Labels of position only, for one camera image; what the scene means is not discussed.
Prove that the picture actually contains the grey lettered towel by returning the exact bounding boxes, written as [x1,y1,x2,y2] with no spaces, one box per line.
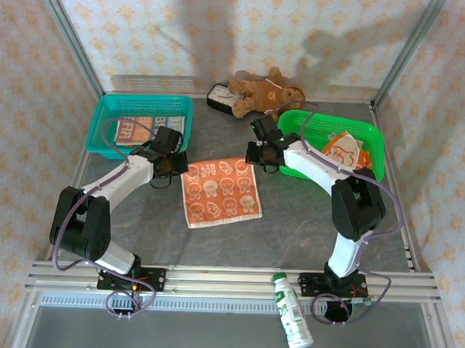
[114,114,187,147]

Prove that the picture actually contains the orange cartoon grid towel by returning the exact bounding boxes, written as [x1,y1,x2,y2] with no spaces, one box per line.
[178,155,265,232]

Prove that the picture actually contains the orange lion towel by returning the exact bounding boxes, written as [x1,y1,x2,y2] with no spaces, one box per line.
[321,130,374,171]

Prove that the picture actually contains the brown teddy bear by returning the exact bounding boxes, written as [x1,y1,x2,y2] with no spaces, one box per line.
[224,64,308,122]

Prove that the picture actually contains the black alarm clock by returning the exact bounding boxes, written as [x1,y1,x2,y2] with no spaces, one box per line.
[205,82,239,117]

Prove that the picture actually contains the teal plastic basket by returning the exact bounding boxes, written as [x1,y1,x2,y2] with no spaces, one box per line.
[83,92,195,165]

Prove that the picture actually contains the green plastic basket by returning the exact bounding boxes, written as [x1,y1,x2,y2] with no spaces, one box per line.
[274,108,387,184]

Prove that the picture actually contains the white green plastic bottle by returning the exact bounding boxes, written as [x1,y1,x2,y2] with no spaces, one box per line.
[270,272,317,348]

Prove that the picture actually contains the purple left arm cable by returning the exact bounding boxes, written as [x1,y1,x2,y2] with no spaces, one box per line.
[50,116,163,321]

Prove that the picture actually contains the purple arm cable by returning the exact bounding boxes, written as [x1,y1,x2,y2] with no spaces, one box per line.
[256,99,408,329]
[50,116,163,321]

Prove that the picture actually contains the aluminium side rail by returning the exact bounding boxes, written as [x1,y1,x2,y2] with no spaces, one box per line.
[45,91,106,263]
[364,103,429,274]

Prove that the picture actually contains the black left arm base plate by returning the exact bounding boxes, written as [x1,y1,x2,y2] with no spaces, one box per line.
[96,266,167,294]

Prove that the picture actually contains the wide aluminium mounting rail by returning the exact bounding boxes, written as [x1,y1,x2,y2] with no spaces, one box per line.
[24,259,443,307]

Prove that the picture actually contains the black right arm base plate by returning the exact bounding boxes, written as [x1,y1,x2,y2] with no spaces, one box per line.
[299,271,368,301]

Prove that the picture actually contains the slotted grey cable duct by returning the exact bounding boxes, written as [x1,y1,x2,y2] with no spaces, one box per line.
[40,292,370,319]

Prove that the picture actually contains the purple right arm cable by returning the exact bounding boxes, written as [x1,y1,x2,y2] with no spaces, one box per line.
[256,99,408,329]

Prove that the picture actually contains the aluminium frame post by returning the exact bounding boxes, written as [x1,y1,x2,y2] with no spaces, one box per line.
[31,0,108,96]
[372,0,450,110]

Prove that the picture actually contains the aluminium frame leg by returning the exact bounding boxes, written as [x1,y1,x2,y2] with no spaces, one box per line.
[419,302,462,348]
[8,288,46,348]

